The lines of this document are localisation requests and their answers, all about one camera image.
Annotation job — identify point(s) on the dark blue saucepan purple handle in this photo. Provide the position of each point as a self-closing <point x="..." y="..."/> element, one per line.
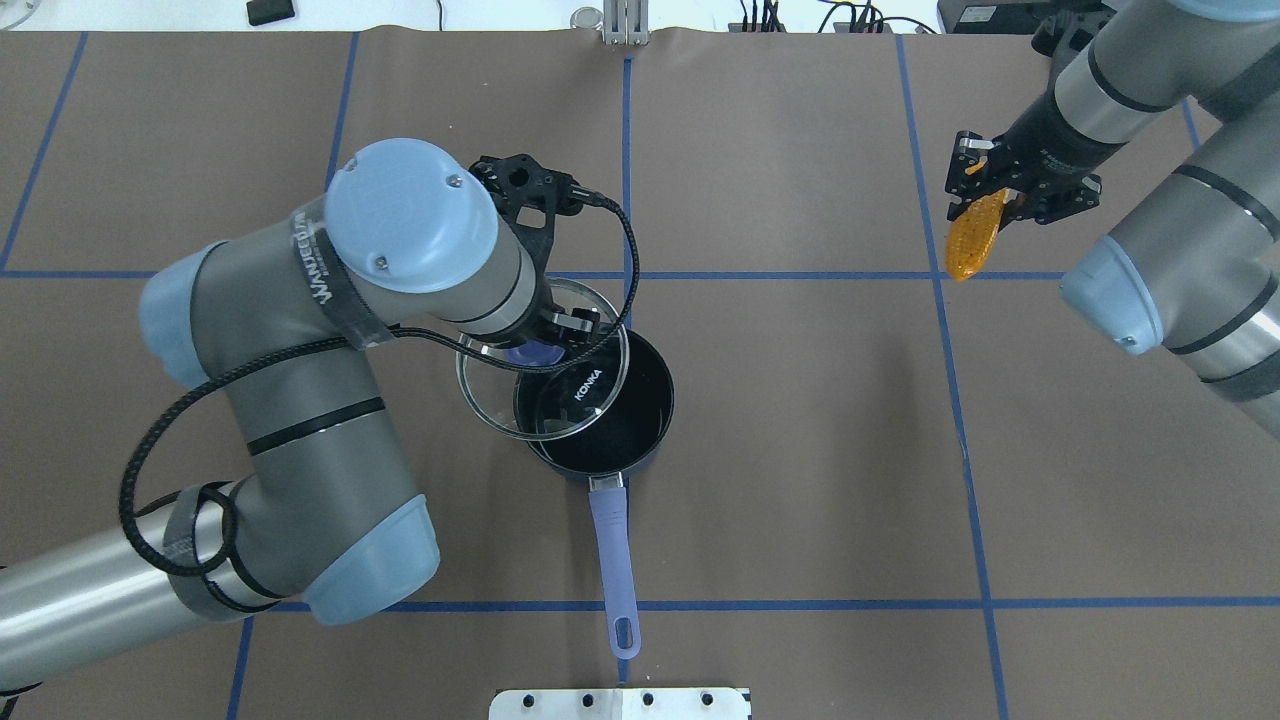
<point x="605" y="457"/>

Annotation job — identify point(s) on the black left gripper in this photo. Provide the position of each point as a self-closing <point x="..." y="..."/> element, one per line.
<point x="572" y="327"/>

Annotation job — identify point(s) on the small black device on table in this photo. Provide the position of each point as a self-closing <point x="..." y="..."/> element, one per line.
<point x="263" y="12"/>

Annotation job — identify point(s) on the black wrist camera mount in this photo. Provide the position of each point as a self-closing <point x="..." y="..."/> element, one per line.
<point x="528" y="198"/>
<point x="1063" y="34"/>

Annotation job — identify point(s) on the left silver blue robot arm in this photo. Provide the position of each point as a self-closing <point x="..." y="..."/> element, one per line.
<point x="404" y="243"/>

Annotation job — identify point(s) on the metal base plate with holes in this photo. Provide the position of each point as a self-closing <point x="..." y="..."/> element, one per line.
<point x="623" y="703"/>

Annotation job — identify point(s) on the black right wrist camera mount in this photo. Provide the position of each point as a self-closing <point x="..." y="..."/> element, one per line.
<point x="1063" y="34"/>

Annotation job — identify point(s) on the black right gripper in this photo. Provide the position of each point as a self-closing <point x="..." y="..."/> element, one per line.
<point x="1042" y="152"/>

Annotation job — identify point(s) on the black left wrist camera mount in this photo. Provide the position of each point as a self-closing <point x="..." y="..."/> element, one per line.
<point x="528" y="198"/>

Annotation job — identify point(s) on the aluminium frame post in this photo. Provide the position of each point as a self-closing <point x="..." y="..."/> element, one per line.
<point x="626" y="22"/>

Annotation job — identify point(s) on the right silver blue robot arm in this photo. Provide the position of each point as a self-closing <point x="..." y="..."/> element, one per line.
<point x="1184" y="269"/>

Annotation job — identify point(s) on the yellow plastic corn cob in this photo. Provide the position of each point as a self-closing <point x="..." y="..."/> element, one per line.
<point x="972" y="236"/>

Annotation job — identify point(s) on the brown table mat blue grid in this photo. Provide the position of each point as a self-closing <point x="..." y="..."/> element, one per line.
<point x="883" y="494"/>

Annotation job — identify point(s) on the glass lid purple knob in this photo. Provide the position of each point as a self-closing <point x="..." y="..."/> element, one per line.
<point x="554" y="403"/>

